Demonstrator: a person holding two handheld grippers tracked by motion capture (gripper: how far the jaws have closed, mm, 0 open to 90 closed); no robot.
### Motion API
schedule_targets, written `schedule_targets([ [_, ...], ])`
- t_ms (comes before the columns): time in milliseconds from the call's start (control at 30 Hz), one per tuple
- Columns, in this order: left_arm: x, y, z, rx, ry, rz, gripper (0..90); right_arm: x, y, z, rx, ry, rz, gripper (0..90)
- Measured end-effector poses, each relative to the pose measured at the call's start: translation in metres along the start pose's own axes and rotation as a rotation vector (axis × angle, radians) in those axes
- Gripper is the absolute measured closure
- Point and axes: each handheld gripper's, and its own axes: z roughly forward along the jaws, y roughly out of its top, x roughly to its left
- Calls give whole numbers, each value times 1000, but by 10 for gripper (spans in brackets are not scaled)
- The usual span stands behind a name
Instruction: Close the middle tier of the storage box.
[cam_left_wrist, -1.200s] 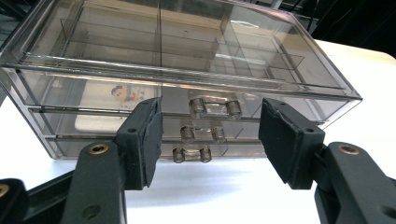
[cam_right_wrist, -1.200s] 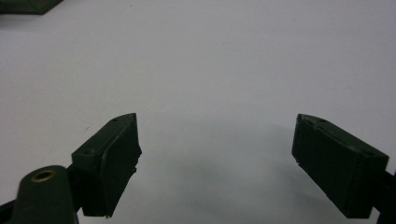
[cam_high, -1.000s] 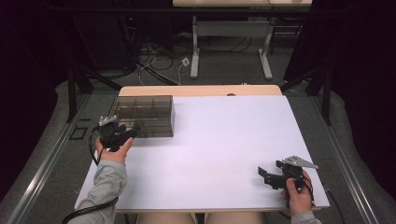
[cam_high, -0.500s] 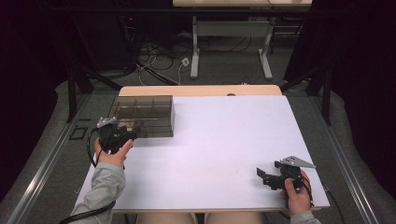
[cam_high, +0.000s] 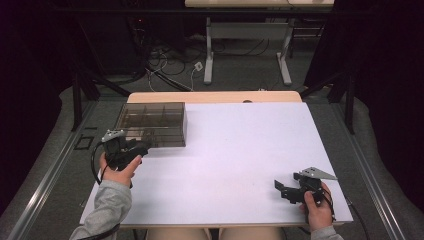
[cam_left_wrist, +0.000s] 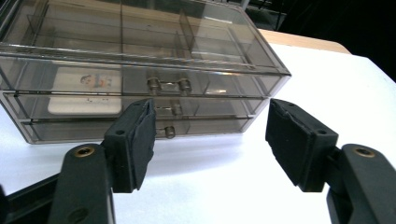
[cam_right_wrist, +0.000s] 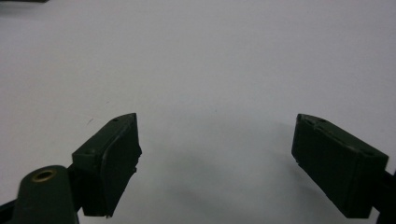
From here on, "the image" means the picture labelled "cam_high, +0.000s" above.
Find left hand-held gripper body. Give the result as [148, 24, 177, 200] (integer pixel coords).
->
[101, 129, 137, 171]

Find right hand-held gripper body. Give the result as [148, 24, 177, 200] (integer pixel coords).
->
[281, 166, 338, 205]

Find smoky transparent drawer box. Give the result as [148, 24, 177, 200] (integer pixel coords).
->
[114, 101, 188, 149]

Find person's left hand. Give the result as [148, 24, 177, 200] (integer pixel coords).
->
[98, 154, 143, 188]

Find person's right hand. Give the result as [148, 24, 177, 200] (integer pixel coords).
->
[299, 182, 335, 231]

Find person's right leg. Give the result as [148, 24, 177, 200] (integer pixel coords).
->
[218, 227, 284, 240]

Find person's leg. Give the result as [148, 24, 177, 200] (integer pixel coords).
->
[146, 227, 212, 240]
[218, 227, 284, 240]

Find black metal stand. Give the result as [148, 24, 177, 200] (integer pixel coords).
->
[299, 69, 356, 135]
[70, 69, 132, 133]

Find person's left leg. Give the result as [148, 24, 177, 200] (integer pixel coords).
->
[146, 227, 212, 240]

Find dark curtain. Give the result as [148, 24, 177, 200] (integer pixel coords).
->
[0, 0, 79, 214]
[333, 0, 424, 214]

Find white-legged desk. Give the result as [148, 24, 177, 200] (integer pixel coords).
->
[184, 0, 335, 86]

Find left hand-held gripper black cable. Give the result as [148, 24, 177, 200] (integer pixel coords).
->
[90, 141, 112, 186]

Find hand-held gripper black cable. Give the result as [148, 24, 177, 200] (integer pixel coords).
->
[90, 141, 112, 186]
[320, 182, 372, 240]

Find right hand-held gripper black cable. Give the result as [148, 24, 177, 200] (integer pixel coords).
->
[320, 182, 372, 240]

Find aluminium floor rail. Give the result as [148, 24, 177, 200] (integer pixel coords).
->
[331, 102, 407, 240]
[6, 99, 98, 240]

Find tangle of floor cables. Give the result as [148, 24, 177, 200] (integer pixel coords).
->
[143, 36, 204, 93]

